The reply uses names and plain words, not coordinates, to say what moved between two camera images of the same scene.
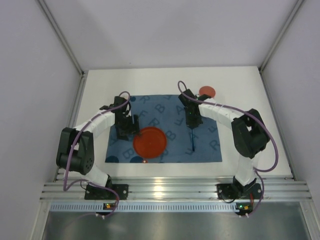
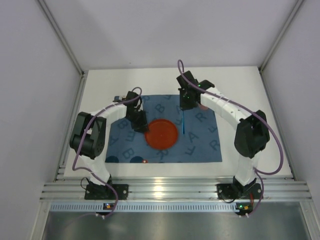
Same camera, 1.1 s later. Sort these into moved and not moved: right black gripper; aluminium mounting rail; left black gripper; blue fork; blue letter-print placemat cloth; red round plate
Moved: left black gripper; blue fork; right black gripper; red round plate
Not moved: blue letter-print placemat cloth; aluminium mounting rail
